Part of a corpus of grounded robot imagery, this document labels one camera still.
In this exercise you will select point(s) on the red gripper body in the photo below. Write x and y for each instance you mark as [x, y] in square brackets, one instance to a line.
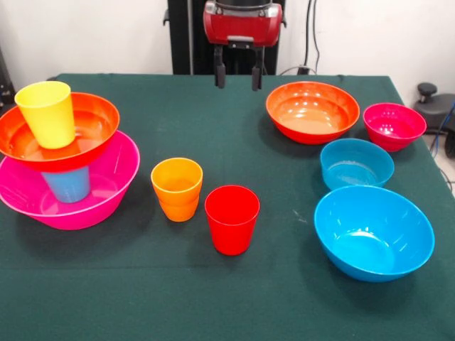
[241, 28]

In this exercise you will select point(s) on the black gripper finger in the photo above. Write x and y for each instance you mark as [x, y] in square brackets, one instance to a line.
[256, 78]
[220, 74]

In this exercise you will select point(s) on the orange-red bowl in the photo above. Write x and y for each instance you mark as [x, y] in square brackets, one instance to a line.
[313, 117]
[96, 120]

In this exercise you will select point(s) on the yellow cup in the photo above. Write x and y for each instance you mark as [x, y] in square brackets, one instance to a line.
[49, 117]

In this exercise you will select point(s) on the blue cup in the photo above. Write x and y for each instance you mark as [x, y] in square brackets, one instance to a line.
[67, 186]

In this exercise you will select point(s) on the orange cup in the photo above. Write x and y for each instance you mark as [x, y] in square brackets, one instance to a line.
[178, 213]
[176, 177]

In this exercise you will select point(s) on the small blue bowl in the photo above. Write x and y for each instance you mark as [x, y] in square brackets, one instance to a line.
[355, 156]

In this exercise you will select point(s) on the small magenta bowl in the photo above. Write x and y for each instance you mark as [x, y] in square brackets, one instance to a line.
[391, 136]

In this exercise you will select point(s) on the large pink bowl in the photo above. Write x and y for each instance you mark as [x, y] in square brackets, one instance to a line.
[113, 181]

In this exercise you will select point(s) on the red cup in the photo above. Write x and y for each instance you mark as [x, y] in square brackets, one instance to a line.
[231, 227]

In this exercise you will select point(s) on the large blue bowl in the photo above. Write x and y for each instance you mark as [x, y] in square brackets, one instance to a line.
[373, 231]

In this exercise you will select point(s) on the dark green tablecloth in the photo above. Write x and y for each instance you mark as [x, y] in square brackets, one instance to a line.
[227, 302]

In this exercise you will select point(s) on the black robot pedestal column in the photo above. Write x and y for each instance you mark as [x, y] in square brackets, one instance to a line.
[181, 42]

